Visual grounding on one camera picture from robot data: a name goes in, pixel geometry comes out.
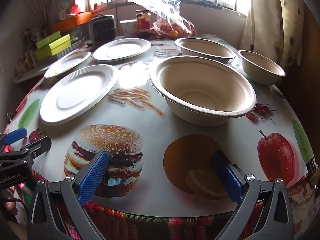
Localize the red label glass jar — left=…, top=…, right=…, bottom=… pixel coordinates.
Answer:
left=136, top=9, right=152, bottom=38

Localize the clear plastic bag of oranges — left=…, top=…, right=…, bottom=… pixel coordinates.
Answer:
left=130, top=0, right=198, bottom=39

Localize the small grey heater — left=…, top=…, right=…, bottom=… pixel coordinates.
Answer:
left=89, top=14, right=117, bottom=44

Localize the plaid cloth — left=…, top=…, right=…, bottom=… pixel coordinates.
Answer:
left=10, top=172, right=288, bottom=240

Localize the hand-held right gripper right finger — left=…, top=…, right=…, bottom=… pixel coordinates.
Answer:
left=211, top=150, right=294, bottom=240

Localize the green box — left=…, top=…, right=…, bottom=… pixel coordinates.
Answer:
left=49, top=34, right=72, bottom=56
left=36, top=31, right=62, bottom=49

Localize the grey ribbed tray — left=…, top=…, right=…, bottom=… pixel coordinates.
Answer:
left=57, top=38, right=85, bottom=58

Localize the beige paper bowl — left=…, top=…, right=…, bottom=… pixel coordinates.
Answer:
left=174, top=37, right=237, bottom=65
left=149, top=56, right=257, bottom=127
left=237, top=50, right=286, bottom=86

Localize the grey side shelf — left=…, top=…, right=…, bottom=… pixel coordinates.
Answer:
left=14, top=62, right=52, bottom=84

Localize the patterned cream curtain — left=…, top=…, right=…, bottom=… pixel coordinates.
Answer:
left=239, top=0, right=304, bottom=68

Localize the white paper cup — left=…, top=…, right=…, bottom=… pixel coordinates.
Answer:
left=120, top=19, right=137, bottom=37

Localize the white foam plate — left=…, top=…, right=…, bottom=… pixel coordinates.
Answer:
left=39, top=64, right=118, bottom=126
left=44, top=51, right=92, bottom=78
left=93, top=38, right=152, bottom=62

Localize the floral cloth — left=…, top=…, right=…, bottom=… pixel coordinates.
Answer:
left=285, top=172, right=320, bottom=233

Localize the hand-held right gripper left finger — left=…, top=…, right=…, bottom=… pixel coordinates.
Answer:
left=27, top=150, right=110, bottom=240

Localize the black binder clip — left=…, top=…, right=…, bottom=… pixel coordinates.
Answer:
left=306, top=157, right=320, bottom=180

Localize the black cable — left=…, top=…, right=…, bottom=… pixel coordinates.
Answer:
left=0, top=198, right=28, bottom=224

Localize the colourful gift box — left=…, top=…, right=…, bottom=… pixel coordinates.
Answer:
left=51, top=0, right=75, bottom=20

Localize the orange box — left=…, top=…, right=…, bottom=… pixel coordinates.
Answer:
left=52, top=11, right=93, bottom=33

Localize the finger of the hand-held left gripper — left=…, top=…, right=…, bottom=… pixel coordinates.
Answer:
left=0, top=127, right=27, bottom=148
left=19, top=136, right=52, bottom=163

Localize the food printed tablecloth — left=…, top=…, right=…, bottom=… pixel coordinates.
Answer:
left=4, top=34, right=317, bottom=218

